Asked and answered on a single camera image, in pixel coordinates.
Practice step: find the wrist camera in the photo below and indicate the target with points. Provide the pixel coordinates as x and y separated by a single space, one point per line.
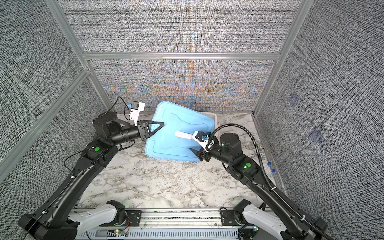
204 140
136 108

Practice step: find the blue capped test tube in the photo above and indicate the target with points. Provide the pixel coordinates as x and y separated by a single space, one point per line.
268 169
272 173

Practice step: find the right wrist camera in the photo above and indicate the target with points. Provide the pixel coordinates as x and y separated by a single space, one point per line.
204 140

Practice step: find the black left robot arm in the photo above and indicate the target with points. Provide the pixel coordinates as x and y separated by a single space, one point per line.
51 220

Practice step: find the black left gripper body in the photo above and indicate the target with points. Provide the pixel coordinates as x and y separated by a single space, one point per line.
128 134

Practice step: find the blue plastic bin lid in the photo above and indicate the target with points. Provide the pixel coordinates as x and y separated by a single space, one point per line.
172 142

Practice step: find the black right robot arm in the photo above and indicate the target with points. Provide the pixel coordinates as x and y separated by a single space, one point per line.
288 221

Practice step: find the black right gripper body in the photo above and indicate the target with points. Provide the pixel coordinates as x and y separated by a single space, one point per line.
218 153

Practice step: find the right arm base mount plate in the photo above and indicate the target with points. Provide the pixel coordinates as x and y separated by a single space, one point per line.
228 217

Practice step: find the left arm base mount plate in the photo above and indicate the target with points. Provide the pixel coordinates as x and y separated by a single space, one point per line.
130 218

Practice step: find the aluminium mounting rail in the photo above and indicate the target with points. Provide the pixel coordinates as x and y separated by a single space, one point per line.
160 224

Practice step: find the white plastic storage bin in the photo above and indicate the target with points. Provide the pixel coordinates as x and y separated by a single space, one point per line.
213 116

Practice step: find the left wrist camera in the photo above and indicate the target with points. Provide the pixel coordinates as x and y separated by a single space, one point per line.
136 108

